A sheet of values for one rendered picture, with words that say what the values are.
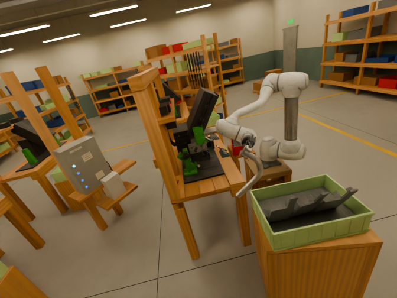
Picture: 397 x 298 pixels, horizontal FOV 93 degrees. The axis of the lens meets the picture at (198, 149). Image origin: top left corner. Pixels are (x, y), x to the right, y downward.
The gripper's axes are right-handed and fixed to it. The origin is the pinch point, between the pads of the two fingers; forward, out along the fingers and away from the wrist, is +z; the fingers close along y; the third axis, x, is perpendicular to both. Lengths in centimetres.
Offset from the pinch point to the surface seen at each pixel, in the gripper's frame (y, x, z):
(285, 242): -36, 54, -9
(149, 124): -30, -63, -23
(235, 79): 22, -141, -998
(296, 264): -49, 74, -16
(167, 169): -60, -37, -33
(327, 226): -15, 68, -16
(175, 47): 13, -236, -378
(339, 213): -9, 80, -35
